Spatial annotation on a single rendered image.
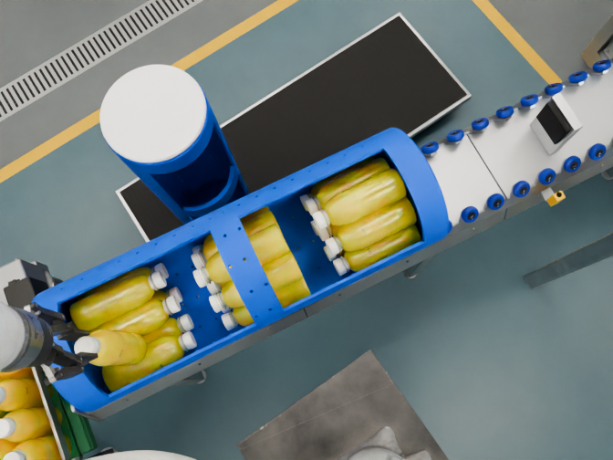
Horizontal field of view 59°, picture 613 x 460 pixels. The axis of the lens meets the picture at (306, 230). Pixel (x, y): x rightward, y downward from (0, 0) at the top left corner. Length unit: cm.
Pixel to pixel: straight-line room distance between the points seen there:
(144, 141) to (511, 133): 97
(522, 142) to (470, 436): 125
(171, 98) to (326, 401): 85
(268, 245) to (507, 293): 148
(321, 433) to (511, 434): 125
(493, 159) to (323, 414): 79
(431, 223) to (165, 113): 73
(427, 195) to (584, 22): 203
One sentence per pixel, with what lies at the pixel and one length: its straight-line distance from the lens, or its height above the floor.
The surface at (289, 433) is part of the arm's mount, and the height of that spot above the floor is 101.
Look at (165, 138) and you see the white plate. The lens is 144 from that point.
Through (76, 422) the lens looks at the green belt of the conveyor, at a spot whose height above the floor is 89.
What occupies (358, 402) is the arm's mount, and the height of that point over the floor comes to 101.
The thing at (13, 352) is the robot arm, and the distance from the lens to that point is 81.
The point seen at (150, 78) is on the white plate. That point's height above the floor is 104.
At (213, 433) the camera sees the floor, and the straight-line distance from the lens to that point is 235.
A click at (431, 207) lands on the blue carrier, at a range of 116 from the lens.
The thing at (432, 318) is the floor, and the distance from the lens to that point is 234.
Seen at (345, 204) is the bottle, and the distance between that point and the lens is 115.
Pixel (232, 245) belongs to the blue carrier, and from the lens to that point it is 110.
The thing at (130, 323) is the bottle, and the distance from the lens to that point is 128.
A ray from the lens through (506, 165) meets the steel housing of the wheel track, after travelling 154.
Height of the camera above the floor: 229
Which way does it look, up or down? 75 degrees down
